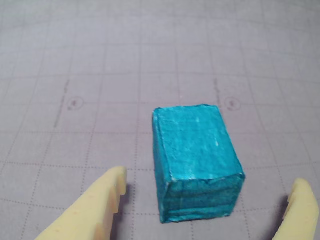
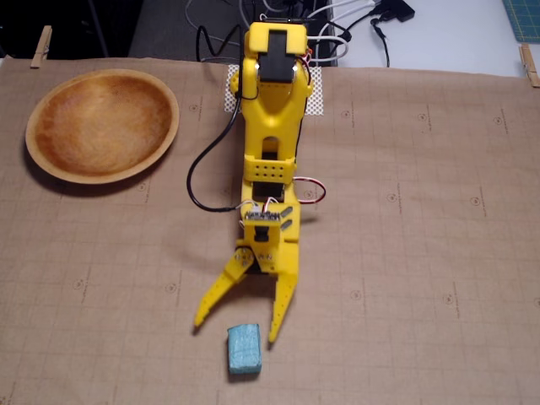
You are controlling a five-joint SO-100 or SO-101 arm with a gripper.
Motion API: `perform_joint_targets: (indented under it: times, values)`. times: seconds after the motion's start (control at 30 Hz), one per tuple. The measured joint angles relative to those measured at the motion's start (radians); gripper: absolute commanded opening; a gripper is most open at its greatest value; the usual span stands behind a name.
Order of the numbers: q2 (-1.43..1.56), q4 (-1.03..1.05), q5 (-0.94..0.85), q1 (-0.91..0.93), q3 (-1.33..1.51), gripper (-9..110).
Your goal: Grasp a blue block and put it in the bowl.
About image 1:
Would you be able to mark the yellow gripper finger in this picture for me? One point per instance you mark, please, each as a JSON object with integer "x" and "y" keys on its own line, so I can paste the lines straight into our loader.
{"x": 302, "y": 217}
{"x": 85, "y": 212}

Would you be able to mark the blue block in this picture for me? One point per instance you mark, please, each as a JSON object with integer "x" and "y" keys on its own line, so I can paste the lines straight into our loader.
{"x": 197, "y": 155}

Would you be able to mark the gridded gift wrap paper sheet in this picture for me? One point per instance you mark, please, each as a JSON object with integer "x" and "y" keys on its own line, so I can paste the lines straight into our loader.
{"x": 75, "y": 62}

